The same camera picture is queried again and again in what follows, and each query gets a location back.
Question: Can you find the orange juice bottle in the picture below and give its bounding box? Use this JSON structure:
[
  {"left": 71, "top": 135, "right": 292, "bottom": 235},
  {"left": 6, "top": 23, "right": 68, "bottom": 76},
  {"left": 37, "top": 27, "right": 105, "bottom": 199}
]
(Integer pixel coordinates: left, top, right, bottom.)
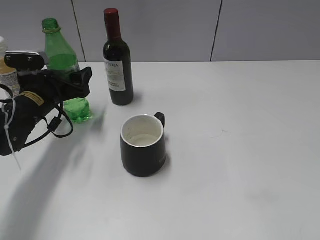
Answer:
[{"left": 0, "top": 36, "right": 20, "bottom": 97}]

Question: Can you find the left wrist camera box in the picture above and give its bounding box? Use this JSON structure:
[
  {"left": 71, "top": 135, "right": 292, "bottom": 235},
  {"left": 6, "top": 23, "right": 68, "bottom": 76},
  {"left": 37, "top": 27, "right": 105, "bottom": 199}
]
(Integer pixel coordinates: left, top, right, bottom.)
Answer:
[{"left": 4, "top": 50, "right": 49, "bottom": 71}]

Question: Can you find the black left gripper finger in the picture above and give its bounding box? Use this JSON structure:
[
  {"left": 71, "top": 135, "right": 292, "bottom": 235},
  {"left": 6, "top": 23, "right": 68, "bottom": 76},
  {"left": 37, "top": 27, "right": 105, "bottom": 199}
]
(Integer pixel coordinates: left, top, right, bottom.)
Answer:
[{"left": 53, "top": 67, "right": 93, "bottom": 101}]

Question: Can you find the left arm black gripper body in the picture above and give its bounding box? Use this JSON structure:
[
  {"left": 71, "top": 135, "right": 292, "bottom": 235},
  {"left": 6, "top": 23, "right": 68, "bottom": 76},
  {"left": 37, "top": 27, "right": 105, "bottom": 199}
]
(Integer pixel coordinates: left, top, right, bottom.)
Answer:
[{"left": 17, "top": 70, "right": 65, "bottom": 108}]

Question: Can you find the black mug white inside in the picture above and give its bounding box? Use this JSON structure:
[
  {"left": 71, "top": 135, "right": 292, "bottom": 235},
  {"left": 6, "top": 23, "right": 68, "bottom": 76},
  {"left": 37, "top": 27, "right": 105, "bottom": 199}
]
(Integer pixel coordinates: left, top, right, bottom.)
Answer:
[{"left": 120, "top": 112, "right": 167, "bottom": 178}]

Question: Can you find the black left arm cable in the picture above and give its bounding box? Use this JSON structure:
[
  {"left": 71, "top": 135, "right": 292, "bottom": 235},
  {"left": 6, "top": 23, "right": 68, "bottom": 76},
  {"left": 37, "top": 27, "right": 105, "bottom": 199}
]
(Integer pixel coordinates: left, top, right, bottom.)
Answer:
[{"left": 0, "top": 83, "right": 75, "bottom": 147}]

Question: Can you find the red wine bottle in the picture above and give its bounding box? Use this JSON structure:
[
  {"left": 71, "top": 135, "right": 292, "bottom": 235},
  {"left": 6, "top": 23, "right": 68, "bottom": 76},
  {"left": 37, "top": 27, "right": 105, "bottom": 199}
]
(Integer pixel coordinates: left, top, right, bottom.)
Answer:
[{"left": 103, "top": 8, "right": 134, "bottom": 106}]

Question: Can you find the white zip tie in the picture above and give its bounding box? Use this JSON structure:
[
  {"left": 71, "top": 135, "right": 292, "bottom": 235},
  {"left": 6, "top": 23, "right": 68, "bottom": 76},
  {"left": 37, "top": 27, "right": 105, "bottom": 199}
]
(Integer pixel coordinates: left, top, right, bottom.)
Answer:
[{"left": 2, "top": 97, "right": 22, "bottom": 171}]

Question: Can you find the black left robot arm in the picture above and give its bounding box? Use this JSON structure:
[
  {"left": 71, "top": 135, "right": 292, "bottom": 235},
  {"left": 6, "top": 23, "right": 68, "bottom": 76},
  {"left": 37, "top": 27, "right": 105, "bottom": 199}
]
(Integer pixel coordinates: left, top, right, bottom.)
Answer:
[{"left": 0, "top": 70, "right": 63, "bottom": 156}]

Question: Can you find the green sprite bottle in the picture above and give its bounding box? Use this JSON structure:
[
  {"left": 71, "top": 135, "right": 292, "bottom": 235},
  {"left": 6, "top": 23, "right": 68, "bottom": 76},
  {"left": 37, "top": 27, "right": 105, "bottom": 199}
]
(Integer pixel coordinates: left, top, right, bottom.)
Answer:
[{"left": 41, "top": 18, "right": 92, "bottom": 124}]

